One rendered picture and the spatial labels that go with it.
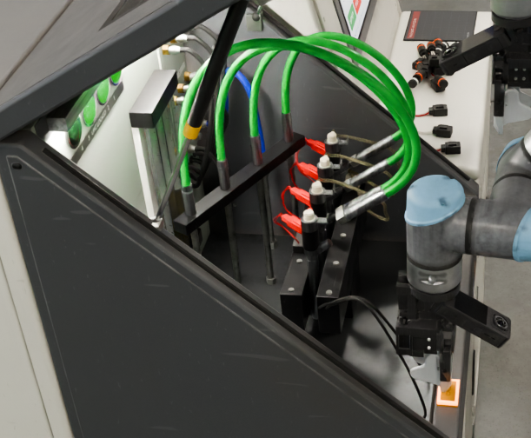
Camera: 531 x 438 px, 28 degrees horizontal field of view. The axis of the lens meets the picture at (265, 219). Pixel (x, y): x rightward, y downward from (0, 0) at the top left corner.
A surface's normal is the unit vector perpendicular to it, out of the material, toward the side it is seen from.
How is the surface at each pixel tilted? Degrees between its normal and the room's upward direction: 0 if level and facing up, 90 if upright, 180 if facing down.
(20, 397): 90
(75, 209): 90
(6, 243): 90
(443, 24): 0
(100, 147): 90
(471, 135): 0
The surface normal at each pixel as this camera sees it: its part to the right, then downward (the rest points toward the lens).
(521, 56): -0.09, -0.81
